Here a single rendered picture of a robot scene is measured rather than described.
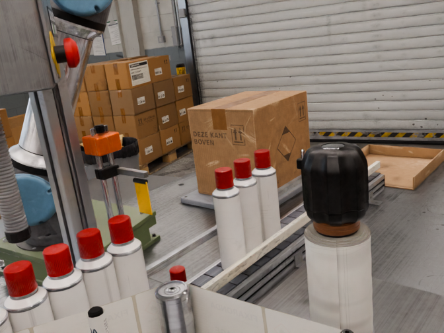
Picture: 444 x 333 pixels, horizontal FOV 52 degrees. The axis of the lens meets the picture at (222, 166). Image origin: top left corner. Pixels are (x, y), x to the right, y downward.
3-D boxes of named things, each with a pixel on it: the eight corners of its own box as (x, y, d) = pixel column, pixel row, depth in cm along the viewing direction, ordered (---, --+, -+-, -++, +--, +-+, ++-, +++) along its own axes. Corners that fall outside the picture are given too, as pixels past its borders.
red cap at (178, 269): (168, 285, 97) (166, 271, 96) (174, 277, 100) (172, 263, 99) (183, 287, 96) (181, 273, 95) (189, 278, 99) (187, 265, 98)
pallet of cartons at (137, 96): (143, 180, 455) (122, 63, 423) (80, 176, 495) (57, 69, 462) (202, 147, 555) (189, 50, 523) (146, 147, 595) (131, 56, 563)
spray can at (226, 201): (237, 277, 87) (224, 174, 82) (216, 270, 91) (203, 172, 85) (253, 265, 91) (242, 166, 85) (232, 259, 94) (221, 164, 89)
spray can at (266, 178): (273, 248, 97) (264, 154, 91) (253, 243, 100) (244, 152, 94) (286, 238, 100) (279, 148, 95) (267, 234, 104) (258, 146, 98)
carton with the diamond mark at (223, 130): (261, 204, 129) (252, 109, 122) (197, 193, 144) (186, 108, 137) (312, 172, 152) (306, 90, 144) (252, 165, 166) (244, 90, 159)
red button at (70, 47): (50, 39, 57) (75, 36, 57) (52, 39, 60) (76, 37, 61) (57, 70, 58) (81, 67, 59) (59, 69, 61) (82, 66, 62)
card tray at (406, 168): (413, 190, 132) (413, 177, 130) (330, 180, 148) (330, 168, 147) (444, 160, 153) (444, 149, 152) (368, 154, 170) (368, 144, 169)
